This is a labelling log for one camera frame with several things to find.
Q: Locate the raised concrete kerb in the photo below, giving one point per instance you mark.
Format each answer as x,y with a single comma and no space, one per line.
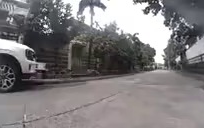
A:
80,78

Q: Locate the grey concrete road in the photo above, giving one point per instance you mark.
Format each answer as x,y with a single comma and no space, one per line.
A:
133,100

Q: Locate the tall palm tree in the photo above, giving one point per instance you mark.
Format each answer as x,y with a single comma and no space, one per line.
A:
91,10

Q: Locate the dark wall with gate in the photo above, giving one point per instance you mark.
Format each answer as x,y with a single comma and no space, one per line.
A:
61,56

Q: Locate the white suv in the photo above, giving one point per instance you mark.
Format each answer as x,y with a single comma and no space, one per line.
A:
10,63

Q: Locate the building with balcony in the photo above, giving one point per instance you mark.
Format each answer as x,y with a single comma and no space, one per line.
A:
6,16

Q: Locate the row of leafy trees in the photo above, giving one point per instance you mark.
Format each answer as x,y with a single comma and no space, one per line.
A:
123,50

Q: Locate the trees with overhanging branches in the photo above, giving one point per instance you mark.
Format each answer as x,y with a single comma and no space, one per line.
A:
180,26

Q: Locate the wall with railing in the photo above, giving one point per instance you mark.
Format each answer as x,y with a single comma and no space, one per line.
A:
200,58

